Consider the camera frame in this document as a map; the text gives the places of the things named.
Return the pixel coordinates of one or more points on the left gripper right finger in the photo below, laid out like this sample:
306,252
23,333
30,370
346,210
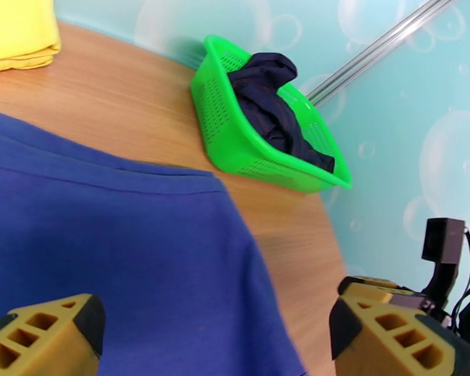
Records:
391,347

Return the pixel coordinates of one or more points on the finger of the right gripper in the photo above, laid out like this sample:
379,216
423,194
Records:
380,292

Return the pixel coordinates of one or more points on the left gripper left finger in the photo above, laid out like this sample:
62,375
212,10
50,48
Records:
51,343

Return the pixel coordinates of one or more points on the blue trousers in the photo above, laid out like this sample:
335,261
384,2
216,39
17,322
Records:
121,249

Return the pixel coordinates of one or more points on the green plastic basket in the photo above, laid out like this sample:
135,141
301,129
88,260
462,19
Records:
235,147

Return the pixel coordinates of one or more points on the dark navy trousers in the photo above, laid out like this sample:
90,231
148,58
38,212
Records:
270,104

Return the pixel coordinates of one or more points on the yellow folded cloth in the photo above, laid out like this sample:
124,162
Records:
19,30

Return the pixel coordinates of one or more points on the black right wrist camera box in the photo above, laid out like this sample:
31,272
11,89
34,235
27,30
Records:
443,241

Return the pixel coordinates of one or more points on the aluminium frame post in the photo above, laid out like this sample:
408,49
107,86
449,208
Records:
376,50

